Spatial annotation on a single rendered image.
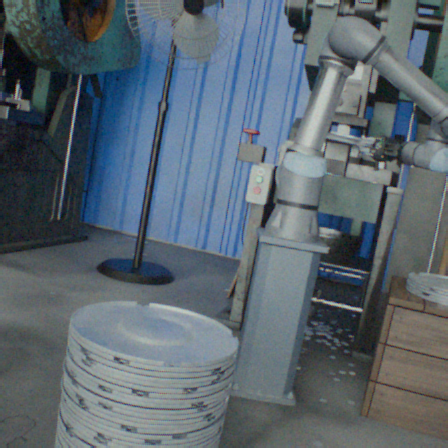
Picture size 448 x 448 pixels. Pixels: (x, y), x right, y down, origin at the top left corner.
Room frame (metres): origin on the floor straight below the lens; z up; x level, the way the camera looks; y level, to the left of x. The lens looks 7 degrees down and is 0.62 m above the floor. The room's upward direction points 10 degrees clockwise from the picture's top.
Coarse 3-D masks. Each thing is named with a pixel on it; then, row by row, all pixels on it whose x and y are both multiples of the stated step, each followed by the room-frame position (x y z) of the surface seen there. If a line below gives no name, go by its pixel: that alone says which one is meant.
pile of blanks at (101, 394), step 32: (96, 352) 0.74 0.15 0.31; (64, 384) 0.80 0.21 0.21; (96, 384) 0.73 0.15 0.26; (128, 384) 0.72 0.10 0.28; (160, 384) 0.72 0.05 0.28; (192, 384) 0.74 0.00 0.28; (224, 384) 0.80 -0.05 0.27; (64, 416) 0.78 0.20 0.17; (96, 416) 0.74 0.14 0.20; (128, 416) 0.73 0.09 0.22; (160, 416) 0.72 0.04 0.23; (192, 416) 0.75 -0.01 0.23; (224, 416) 0.84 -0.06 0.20
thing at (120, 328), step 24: (96, 312) 0.90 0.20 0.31; (120, 312) 0.93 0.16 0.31; (144, 312) 0.96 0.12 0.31; (168, 312) 0.99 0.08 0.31; (192, 312) 1.00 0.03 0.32; (96, 336) 0.79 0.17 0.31; (120, 336) 0.81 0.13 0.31; (144, 336) 0.81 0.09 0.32; (168, 336) 0.83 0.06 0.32; (192, 336) 0.87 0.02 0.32; (216, 336) 0.90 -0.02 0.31; (144, 360) 0.72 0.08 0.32; (192, 360) 0.76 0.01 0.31; (216, 360) 0.77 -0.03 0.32
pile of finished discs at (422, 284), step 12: (408, 276) 1.51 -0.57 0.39; (420, 276) 1.56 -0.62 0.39; (432, 276) 1.60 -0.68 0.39; (444, 276) 1.62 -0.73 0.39; (408, 288) 1.48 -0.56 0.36; (420, 288) 1.42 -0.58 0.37; (432, 288) 1.39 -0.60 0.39; (444, 288) 1.41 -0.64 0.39; (432, 300) 1.38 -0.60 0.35; (444, 300) 1.36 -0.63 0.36
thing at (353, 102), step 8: (360, 64) 2.09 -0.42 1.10; (360, 72) 2.09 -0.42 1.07; (368, 72) 2.08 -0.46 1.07; (352, 80) 2.10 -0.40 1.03; (360, 80) 2.09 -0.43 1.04; (368, 80) 2.08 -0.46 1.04; (344, 88) 2.09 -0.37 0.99; (352, 88) 2.10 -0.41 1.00; (360, 88) 2.09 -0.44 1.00; (368, 88) 2.08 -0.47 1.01; (344, 96) 2.07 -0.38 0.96; (352, 96) 2.07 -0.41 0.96; (360, 96) 2.06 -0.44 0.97; (368, 96) 2.15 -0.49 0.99; (344, 104) 2.07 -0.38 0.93; (352, 104) 2.05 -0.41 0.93; (360, 104) 2.08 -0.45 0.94; (336, 112) 2.10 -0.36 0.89; (344, 112) 2.07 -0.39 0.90; (352, 112) 2.06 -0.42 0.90; (360, 112) 2.09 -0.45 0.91
